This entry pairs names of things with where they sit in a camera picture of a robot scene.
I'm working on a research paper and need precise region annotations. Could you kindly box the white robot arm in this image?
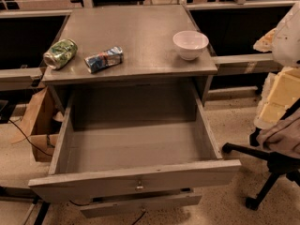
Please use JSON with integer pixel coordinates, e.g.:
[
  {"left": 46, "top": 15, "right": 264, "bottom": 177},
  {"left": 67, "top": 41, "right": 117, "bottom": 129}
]
[{"left": 253, "top": 2, "right": 300, "bottom": 129}]

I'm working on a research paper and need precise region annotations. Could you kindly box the grey lower drawer front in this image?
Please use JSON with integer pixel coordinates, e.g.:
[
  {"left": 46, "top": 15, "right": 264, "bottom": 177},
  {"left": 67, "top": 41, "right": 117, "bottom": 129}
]
[{"left": 80, "top": 188, "right": 202, "bottom": 218}]

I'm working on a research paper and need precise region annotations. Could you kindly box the open grey top drawer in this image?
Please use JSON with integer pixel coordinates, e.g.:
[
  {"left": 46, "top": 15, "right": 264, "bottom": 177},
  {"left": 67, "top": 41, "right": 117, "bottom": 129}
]
[{"left": 29, "top": 82, "right": 241, "bottom": 203}]

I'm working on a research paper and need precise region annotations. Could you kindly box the grey wooden drawer cabinet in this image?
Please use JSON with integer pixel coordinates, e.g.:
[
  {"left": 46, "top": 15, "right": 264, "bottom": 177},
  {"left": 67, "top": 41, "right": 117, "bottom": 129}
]
[{"left": 43, "top": 5, "right": 218, "bottom": 111}]

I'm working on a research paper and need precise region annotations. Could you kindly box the grey cloth on chair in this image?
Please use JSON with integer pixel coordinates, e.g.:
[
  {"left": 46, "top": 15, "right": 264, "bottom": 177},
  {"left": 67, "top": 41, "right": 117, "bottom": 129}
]
[{"left": 256, "top": 109, "right": 300, "bottom": 159}]

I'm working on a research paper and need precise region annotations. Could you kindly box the black office chair base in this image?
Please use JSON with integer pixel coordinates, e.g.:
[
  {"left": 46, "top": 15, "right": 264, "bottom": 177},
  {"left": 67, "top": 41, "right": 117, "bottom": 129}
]
[{"left": 221, "top": 100, "right": 300, "bottom": 212}]

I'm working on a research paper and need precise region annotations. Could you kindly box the white ceramic bowl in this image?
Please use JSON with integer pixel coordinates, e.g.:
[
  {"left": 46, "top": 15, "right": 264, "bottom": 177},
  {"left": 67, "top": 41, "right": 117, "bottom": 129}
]
[{"left": 172, "top": 31, "right": 209, "bottom": 61}]

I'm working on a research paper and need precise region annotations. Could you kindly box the brown cardboard box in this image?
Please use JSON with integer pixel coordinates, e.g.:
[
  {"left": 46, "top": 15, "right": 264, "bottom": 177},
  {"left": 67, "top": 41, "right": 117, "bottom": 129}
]
[{"left": 10, "top": 88, "right": 64, "bottom": 162}]

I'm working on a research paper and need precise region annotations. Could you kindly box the black floor cable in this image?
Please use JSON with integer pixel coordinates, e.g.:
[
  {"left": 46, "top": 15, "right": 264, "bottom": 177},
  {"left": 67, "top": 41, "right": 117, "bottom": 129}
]
[{"left": 7, "top": 118, "right": 53, "bottom": 158}]

